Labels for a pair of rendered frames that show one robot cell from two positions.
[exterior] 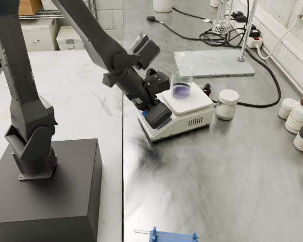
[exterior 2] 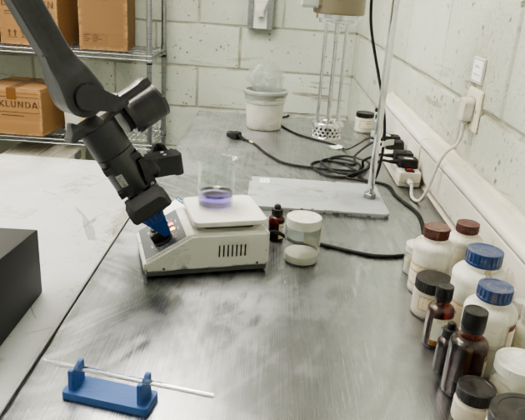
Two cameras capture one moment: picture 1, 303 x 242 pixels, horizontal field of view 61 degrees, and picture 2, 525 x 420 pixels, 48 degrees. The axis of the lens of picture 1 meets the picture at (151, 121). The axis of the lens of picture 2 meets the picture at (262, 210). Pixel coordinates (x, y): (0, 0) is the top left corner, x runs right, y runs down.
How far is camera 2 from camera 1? 39 cm
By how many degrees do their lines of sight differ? 22
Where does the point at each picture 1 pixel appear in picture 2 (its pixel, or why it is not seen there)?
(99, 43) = (59, 63)
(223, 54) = (341, 187)
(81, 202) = not seen: outside the picture
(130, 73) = (108, 127)
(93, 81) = (86, 197)
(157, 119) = (142, 206)
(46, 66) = (16, 172)
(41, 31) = not seen: hidden behind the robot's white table
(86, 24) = (41, 30)
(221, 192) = (237, 350)
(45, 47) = not seen: hidden behind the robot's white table
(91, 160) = (10, 247)
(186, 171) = (188, 317)
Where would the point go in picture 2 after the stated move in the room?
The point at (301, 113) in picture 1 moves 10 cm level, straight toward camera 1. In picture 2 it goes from (422, 248) to (386, 267)
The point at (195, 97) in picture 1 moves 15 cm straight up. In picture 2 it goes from (240, 211) to (245, 120)
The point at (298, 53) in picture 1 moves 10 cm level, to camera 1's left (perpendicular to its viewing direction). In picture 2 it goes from (460, 180) to (408, 176)
